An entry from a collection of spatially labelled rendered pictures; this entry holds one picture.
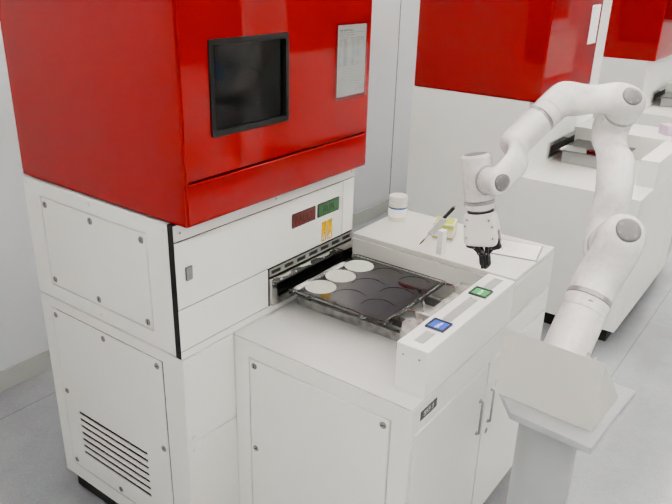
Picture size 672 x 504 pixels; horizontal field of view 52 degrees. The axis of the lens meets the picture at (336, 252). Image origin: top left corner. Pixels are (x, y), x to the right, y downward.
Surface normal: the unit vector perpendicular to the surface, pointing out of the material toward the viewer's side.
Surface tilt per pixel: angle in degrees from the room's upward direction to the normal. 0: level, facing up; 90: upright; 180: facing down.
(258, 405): 90
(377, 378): 0
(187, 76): 90
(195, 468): 90
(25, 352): 90
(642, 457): 0
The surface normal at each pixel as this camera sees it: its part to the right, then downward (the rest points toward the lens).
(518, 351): -0.63, 0.29
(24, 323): 0.81, 0.25
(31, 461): 0.03, -0.92
